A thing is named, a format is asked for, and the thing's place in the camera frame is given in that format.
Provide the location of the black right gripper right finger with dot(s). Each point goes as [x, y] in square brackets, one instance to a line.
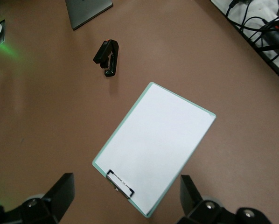
[200, 210]

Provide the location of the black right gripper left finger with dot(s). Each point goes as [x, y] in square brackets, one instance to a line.
[53, 205]

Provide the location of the silver laptop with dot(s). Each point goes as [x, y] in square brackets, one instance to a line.
[88, 11]

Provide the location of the mint green clipboard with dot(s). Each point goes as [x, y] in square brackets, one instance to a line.
[117, 184]

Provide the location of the white paper sheet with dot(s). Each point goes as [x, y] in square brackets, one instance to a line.
[153, 144]

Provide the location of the black stapler orange tip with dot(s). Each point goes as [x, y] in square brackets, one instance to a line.
[106, 53]

